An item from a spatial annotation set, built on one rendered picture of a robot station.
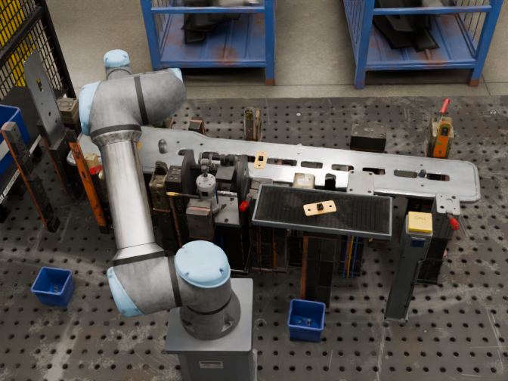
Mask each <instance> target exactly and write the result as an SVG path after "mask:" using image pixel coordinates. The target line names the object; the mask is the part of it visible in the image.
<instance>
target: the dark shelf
mask: <svg viewBox="0 0 508 381"><path fill-rule="evenodd" d="M53 91H54V95H55V97H56V100H58V98H67V97H68V94H67V90H62V89H53ZM0 104H1V105H6V106H11V107H19V108H20V114H21V116H22V117H23V121H24V123H25V125H26V128H27V130H28V132H29V135H30V137H31V138H30V140H29V141H28V143H27V144H26V150H29V152H30V154H29V157H30V156H31V155H32V153H33V151H34V150H35V148H36V146H37V145H38V143H39V142H40V140H41V139H42V137H41V135H40V134H39V130H38V129H37V126H36V123H37V122H38V121H39V119H40V118H39V115H38V112H37V109H36V106H35V104H34V102H33V99H32V97H31V94H30V92H29V89H28V87H25V86H16V85H14V86H13V87H12V89H11V90H10V91H9V92H8V94H7V95H6V97H5V98H4V100H3V101H2V102H1V103H0ZM19 174H20V171H19V169H18V168H17V165H16V163H15V161H13V162H12V163H11V164H10V165H9V167H8V168H7V169H6V170H5V172H4V173H3V175H2V176H1V177H0V204H1V203H2V201H3V199H4V198H5V196H6V195H7V193H8V191H9V190H10V189H11V186H12V185H13V183H14V182H15V180H16V179H17V176H18V175H19Z"/></svg>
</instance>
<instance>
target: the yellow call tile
mask: <svg viewBox="0 0 508 381"><path fill-rule="evenodd" d="M408 230H409V231H420V232H427V233H432V214H431V213H423V212H409V213H408Z"/></svg>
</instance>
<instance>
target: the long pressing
mask: <svg viewBox="0 0 508 381"><path fill-rule="evenodd" d="M141 128H142V129H143V130H144V132H143V133H142V136H141V137H140V138H139V139H140V141H139V142H138V143H141V147H140V150H139V156H140V160H141V168H142V172H143V173H147V174H153V172H154V170H155V168H154V166H155V163H156V161H157V160H162V161H164V162H166V163H167V166H168V168H169V167H170V166H171V165H172V166H181V164H182V161H183V159H184V156H179V155H178V152H179V151H180V150H187V149H193V150H194V158H195V162H196V165H197V166H203V164H202V163H201V164H199V163H198V162H197V160H198V159H199V158H198V154H199V153H200V152H203V153H205V152H207V153H217V154H218V155H221V154H222V153H223V154H225V155H226V156H227V155H229V154H231V155H238V156H241V155H242V154H247V156H254V157H256V154H257V151H258V150H263V151H268V158H270V159H279V160H294V161H296V162H297V164H296V166H281V165H272V164H267V163H266V164H265V168H264V169H255V168H254V167H253V166H254V163H249V162H248V167H249V179H250V180H253V178H254V177H259V178H272V179H273V183H278V184H288V185H289V186H292V184H293V176H294V172H301V173H310V174H313V175H315V176H316V179H315V188H320V189H324V177H325V174H327V173H329V172H331V173H334V174H336V176H337V178H336V191H347V184H348V172H343V171H335V170H332V169H331V168H332V165H342V166H353V168H354V170H357V171H363V168H374V169H384V170H385V174H384V175H374V189H373V194H379V195H386V196H394V197H409V198H417V199H424V200H434V199H435V193H436V192H438V191H441V192H448V193H456V194H458V195H459V201H460V203H468V204H472V203H477V202H478V201H479V200H480V199H481V189H480V183H479V171H478V169H477V167H476V166H475V165H474V164H473V163H471V162H468V161H462V160H447V159H439V158H430V157H421V156H405V155H397V154H388V153H372V152H364V151H355V150H340V149H331V148H322V147H306V146H298V145H289V144H273V143H265V142H256V141H240V140H232V139H224V138H210V137H207V136H205V135H202V134H200V133H198V132H194V131H187V130H178V129H162V128H154V127H145V126H142V127H141ZM77 139H78V141H79V144H80V147H81V149H82V153H83V156H84V158H85V155H86V154H87V153H96V154H97V155H98V156H100V157H98V159H99V162H100V164H102V160H101V152H100V151H99V149H98V146H96V145H95V144H93V143H92V142H91V136H87V135H84V134H83V132H82V131H81V132H80V134H79V136H78V138H77ZM160 139H164V140H166V142H167V145H168V149H169V151H168V152H167V153H160V151H159V148H158V142H159V140H160ZM177 142H179V143H177ZM201 144H203V145H201ZM297 153H299V154H297ZM268 158H267V159H268ZM301 162H310V163H322V164H323V167H322V169H312V168H304V167H301ZM421 165H422V166H421ZM421 169H425V170H426V175H427V174H437V175H448V176H449V181H436V180H429V179H427V177H425V178H421V177H419V176H418V174H419V173H420V170H421ZM395 171H406V172H415V173H416V174H417V177H416V178H405V177H398V176H395ZM421 185H423V187H422V186H421Z"/></svg>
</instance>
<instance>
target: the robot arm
mask: <svg viewBox="0 0 508 381"><path fill-rule="evenodd" d="M104 66H105V69H106V73H107V81H99V82H96V83H92V84H87V85H84V86H83V87H82V89H81V91H80V94H79V117H80V121H81V127H82V132H83V134H84V135H87V136H91V142H92V143H93V144H95V145H96V146H98V147H99V149H100V152H101V160H102V164H103V169H104V177H105V181H106V186H107V194H108V198H109V203H110V211H111V215H112V220H113V228H114V233H115V237H116V245H117V249H118V251H117V253H116V254H115V256H114V257H113V267H111V268H109V269H108V270H107V276H108V279H109V285H110V289H111V292H112V294H113V298H114V301H115V303H116V306H117V308H118V309H119V311H120V313H121V314H122V315H124V316H126V317H133V316H138V315H142V316H143V315H146V314H149V313H153V312H157V311H163V310H167V309H170V308H177V307H180V309H179V314H180V318H181V323H182V325H183V327H184V328H185V330H186V331H187V332H188V333H189V334H190V335H192V336H193V337H195V338H198V339H202V340H214V339H220V338H222V337H224V336H227V335H228V334H229V333H230V332H231V331H232V330H233V329H234V328H235V327H236V326H237V324H238V322H239V320H240V315H241V309H240V300H239V299H238V297H237V294H236V293H235V292H234V291H233V290H232V289H231V278H230V273H231V270H230V265H229V264H228V259H227V256H226V255H225V253H224V251H223V250H222V249H221V248H220V247H219V246H216V245H215V244H214V243H210V242H208V241H202V240H198V241H193V242H189V243H187V244H185V245H183V247H182V248H181V249H180V250H179V251H178V252H177V254H176V255H175V256H168V257H165V254H164V250H163V249H162V248H161V247H159V246H158V245H157V244H156V242H155V237H154V233H153V225H152V221H151V217H150V209H149V205H148V201H147V193H146V188H145V184H144V176H143V172H142V168H141V160H140V156H139V151H138V144H137V142H139V141H140V139H139V138H140V137H141V136H142V133H143V132H144V130H143V129H142V128H141V127H142V126H145V125H152V124H156V123H158V122H162V121H164V120H166V119H168V118H169V117H171V116H173V115H175V114H176V113H177V112H178V111H179V110H180V109H181V108H182V107H183V105H184V102H185V101H186V97H187V93H186V88H185V86H184V83H183V80H182V76H181V71H180V69H179V68H173V69H171V68H168V69H167V70H158V71H153V72H148V73H139V74H135V75H132V71H131V66H130V60H129V56H128V54H127V53H126V52H125V51H122V50H112V51H108V52H107V53H106V54H105V55H104Z"/></svg>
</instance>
